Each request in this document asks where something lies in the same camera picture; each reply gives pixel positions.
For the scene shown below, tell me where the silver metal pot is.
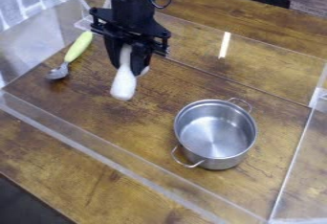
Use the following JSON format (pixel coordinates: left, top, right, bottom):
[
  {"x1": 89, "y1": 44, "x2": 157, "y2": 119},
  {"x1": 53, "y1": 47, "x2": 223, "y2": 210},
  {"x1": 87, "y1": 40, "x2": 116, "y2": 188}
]
[{"x1": 171, "y1": 98, "x2": 258, "y2": 170}]

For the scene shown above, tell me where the plush mushroom brown cap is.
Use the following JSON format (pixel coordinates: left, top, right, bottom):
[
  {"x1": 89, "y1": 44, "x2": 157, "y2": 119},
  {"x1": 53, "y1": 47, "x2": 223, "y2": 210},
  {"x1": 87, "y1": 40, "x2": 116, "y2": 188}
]
[{"x1": 109, "y1": 44, "x2": 136, "y2": 101}]

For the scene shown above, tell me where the clear acrylic right panel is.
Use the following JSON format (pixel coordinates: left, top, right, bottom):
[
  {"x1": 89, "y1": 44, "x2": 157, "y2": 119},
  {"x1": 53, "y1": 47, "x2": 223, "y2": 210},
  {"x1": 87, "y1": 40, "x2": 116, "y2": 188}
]
[{"x1": 268, "y1": 63, "x2": 327, "y2": 224}]

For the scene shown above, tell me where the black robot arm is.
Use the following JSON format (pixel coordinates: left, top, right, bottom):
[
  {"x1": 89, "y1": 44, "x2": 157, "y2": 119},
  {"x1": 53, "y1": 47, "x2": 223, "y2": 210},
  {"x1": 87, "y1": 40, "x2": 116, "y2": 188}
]
[{"x1": 89, "y1": 0, "x2": 171, "y2": 76}]

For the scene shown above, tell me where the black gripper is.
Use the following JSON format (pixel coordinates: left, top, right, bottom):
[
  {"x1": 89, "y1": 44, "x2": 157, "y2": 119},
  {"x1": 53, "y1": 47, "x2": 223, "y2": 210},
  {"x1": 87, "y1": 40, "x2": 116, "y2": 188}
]
[{"x1": 89, "y1": 0, "x2": 171, "y2": 76}]

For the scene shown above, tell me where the spoon with yellow handle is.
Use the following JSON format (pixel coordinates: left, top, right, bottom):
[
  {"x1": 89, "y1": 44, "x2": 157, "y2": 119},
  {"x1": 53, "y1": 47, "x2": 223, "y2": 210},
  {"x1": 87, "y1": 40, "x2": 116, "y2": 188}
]
[{"x1": 45, "y1": 31, "x2": 93, "y2": 79}]

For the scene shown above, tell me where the clear acrylic front barrier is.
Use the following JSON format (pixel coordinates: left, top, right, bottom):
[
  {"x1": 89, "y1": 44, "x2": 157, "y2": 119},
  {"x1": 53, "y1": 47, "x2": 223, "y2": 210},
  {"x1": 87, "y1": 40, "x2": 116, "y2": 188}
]
[{"x1": 0, "y1": 90, "x2": 267, "y2": 224}]

